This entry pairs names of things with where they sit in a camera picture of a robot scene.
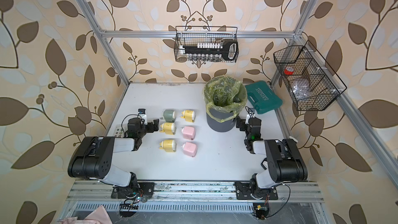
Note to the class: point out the green plastic tool case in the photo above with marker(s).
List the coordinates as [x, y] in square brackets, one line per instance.
[262, 97]

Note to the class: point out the black wire basket right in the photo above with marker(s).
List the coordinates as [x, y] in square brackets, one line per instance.
[326, 85]

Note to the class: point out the white button remote box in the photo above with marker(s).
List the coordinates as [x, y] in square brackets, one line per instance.
[119, 131]

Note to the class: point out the pink sharpener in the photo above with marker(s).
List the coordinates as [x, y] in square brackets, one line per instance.
[188, 132]
[190, 149]

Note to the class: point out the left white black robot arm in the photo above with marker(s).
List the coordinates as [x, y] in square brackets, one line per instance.
[93, 159]

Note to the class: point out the grey trash bin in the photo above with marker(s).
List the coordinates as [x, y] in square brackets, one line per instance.
[219, 121]

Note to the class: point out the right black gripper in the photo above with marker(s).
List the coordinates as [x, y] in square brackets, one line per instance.
[245, 124]

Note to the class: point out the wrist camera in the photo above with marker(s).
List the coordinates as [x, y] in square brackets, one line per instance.
[142, 113]
[249, 116]

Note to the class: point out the yellow sharpener front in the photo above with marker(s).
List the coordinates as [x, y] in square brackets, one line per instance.
[168, 145]

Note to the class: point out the yellow sharpener middle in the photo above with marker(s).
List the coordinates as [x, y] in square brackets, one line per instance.
[168, 128]

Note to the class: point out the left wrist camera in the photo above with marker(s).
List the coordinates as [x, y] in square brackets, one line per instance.
[142, 113]

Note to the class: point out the yellow sharpener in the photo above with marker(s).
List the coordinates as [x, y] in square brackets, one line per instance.
[188, 115]
[168, 145]
[168, 128]

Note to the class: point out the black wire basket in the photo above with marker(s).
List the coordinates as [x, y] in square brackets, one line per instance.
[326, 85]
[186, 35]

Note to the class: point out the socket set holder black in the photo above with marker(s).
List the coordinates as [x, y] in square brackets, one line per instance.
[223, 51]

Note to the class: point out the yellow sharpener back right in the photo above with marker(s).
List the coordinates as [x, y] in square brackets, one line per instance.
[188, 115]

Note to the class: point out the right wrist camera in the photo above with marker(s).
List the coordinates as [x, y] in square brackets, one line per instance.
[249, 116]

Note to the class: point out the pink sharpener front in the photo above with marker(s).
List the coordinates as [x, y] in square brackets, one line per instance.
[190, 149]

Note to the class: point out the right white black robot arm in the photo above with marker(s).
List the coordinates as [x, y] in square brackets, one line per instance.
[282, 161]

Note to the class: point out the clear plastic bag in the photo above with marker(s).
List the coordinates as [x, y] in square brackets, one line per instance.
[301, 88]

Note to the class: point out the slotted grey cable duct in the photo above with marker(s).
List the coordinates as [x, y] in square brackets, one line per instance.
[163, 207]

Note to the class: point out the pink cloth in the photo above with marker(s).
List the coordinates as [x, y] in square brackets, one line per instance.
[98, 216]

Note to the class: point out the green pencil sharpener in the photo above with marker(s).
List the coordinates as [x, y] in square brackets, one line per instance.
[169, 116]

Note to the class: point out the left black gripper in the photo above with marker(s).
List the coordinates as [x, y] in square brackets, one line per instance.
[151, 126]

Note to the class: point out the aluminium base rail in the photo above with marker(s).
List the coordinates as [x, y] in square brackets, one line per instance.
[199, 191]

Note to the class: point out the green plastic bin liner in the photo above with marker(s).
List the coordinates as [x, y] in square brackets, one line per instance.
[225, 94]

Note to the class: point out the black wire basket back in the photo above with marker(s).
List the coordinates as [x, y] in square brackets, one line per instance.
[186, 35]

